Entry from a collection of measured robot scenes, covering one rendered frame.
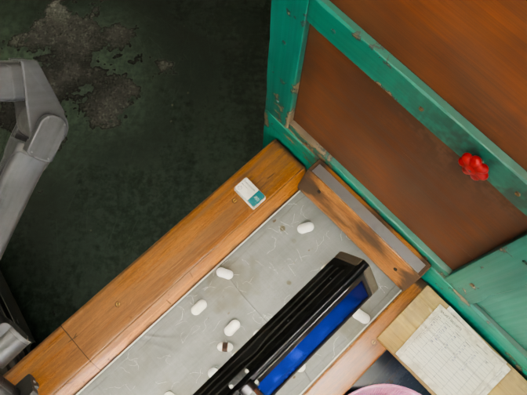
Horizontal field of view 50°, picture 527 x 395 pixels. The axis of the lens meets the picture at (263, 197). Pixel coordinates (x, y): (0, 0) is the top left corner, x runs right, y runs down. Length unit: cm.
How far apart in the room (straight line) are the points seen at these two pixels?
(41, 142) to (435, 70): 56
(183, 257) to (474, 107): 67
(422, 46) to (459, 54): 5
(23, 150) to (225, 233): 45
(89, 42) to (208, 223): 132
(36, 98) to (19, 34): 156
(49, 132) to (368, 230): 60
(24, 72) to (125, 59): 140
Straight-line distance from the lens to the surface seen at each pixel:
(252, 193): 117
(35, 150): 90
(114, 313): 117
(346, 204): 110
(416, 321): 117
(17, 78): 90
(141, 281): 117
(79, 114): 221
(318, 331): 82
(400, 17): 71
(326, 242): 120
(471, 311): 116
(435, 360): 118
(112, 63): 228
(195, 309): 115
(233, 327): 114
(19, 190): 93
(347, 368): 115
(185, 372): 116
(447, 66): 71
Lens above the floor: 190
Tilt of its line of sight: 72 degrees down
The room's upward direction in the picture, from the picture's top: 5 degrees clockwise
